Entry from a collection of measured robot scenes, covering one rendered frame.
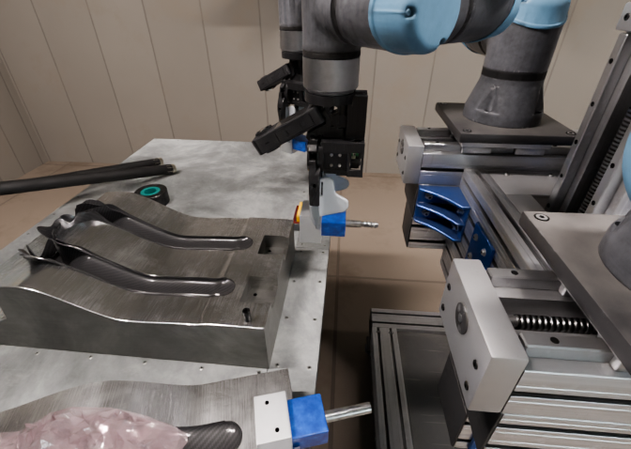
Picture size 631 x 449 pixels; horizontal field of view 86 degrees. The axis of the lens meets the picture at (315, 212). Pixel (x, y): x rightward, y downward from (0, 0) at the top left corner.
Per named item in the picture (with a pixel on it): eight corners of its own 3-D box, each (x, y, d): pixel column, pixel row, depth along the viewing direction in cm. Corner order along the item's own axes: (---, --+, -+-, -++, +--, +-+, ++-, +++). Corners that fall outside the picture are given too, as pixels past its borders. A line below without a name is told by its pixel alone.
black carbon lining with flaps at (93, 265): (256, 244, 63) (252, 200, 58) (230, 312, 50) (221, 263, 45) (81, 234, 66) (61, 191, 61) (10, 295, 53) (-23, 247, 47)
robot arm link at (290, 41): (272, 30, 75) (294, 27, 81) (273, 53, 77) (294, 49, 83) (300, 32, 71) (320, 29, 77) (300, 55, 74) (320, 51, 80)
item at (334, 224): (376, 229, 61) (378, 204, 58) (377, 246, 57) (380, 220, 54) (303, 225, 62) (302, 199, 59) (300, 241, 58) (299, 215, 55)
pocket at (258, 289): (279, 295, 55) (277, 278, 53) (272, 321, 50) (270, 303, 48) (251, 292, 55) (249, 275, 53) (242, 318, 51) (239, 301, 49)
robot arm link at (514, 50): (498, 73, 63) (522, -15, 55) (469, 61, 74) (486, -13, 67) (562, 73, 63) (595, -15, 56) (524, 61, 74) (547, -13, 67)
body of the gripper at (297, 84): (306, 111, 80) (305, 54, 73) (277, 105, 84) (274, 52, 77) (323, 103, 85) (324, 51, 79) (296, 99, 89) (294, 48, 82)
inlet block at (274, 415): (361, 398, 43) (364, 374, 40) (375, 441, 39) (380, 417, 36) (257, 421, 41) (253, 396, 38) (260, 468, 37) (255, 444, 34)
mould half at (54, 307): (295, 255, 72) (292, 199, 64) (269, 369, 50) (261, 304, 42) (71, 240, 76) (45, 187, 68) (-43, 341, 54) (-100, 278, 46)
